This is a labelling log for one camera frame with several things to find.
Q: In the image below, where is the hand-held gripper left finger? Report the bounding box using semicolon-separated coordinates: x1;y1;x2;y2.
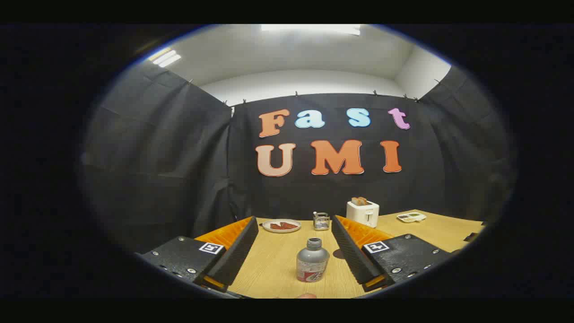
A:
135;216;260;293

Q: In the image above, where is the narrow ceiling light panel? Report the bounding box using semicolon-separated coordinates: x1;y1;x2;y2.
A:
149;47;182;68

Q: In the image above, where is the black backdrop cloth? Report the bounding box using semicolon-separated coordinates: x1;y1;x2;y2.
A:
81;61;516;252

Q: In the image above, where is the white round plate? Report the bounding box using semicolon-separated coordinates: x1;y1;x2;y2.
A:
262;218;302;233

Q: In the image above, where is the white toaster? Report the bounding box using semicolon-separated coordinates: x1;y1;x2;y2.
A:
346;200;380;228

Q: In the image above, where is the silver juice bottle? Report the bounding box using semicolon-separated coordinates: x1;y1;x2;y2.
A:
296;238;330;283

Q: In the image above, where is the wide ceiling light panel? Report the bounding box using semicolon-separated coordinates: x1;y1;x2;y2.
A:
261;24;361;35

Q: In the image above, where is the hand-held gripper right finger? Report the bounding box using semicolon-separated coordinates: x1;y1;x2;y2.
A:
331;215;453;292

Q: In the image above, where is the wooden table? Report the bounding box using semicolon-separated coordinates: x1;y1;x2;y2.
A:
226;210;487;299

